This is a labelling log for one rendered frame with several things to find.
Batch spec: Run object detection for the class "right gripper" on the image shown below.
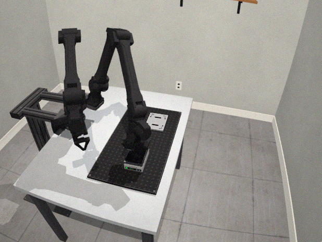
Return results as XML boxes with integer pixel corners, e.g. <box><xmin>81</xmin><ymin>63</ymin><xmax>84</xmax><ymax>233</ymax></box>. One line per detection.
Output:
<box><xmin>72</xmin><ymin>117</ymin><xmax>90</xmax><ymax>151</ymax></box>

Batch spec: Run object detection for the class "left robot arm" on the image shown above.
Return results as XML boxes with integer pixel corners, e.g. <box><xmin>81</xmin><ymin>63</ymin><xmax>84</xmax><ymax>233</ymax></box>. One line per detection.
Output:
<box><xmin>84</xmin><ymin>28</ymin><xmax>152</xmax><ymax>151</ymax></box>

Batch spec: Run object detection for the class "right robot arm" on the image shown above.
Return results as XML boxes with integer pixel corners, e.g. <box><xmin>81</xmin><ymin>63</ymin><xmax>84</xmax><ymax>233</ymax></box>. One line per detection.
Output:
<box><xmin>51</xmin><ymin>28</ymin><xmax>85</xmax><ymax>136</ymax></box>

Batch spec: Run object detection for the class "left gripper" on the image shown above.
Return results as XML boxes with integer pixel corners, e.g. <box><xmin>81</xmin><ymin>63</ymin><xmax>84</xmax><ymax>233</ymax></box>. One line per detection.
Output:
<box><xmin>121</xmin><ymin>134</ymin><xmax>151</xmax><ymax>153</ymax></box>

